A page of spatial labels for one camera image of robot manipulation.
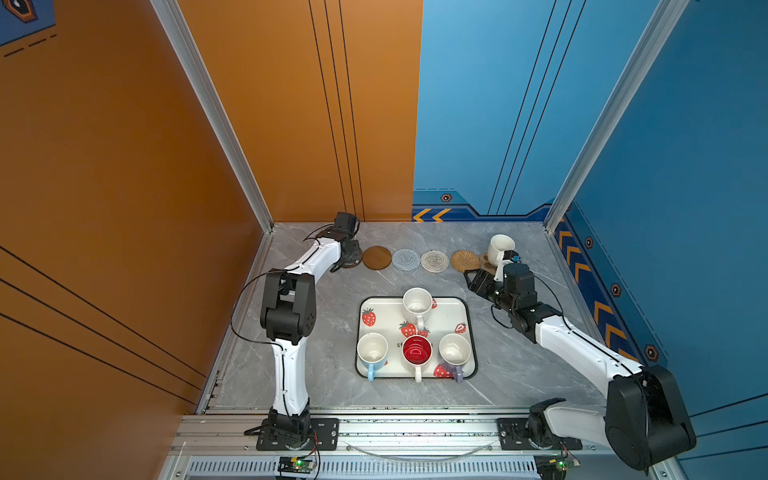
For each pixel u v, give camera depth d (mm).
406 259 1087
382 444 725
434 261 1087
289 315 558
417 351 848
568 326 559
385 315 965
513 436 726
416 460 709
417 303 960
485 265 1042
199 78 792
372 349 846
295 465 709
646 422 412
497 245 1019
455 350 870
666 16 696
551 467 707
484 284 756
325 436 729
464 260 1087
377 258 1100
